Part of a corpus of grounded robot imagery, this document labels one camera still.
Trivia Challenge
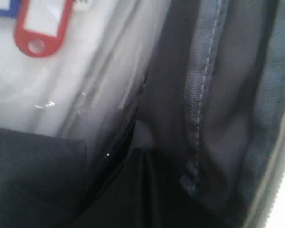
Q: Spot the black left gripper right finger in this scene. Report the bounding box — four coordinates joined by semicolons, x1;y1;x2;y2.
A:
69;148;229;228

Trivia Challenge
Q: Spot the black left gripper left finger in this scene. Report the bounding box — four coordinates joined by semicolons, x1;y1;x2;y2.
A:
0;129;87;228

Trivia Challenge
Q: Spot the cream duffel bag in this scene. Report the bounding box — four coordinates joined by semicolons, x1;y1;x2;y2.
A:
73;0;285;228

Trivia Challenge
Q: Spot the colourful key tag bunch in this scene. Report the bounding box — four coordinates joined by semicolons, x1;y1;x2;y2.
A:
0;0;91;57

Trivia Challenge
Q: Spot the clear plastic bag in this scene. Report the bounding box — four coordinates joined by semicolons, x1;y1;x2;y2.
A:
0;0;167;167

